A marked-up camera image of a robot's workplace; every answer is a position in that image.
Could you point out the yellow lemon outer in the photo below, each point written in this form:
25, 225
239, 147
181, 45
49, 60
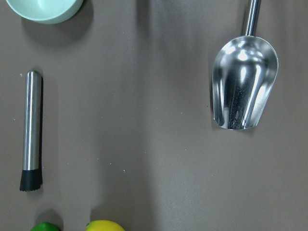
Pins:
104, 225

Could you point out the metal ice scoop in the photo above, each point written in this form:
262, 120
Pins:
244, 72

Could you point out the mint green bowl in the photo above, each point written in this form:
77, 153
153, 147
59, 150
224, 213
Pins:
45, 11

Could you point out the green lime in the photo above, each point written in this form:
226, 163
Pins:
45, 226

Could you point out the steel muddler black tip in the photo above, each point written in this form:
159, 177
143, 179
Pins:
31, 178

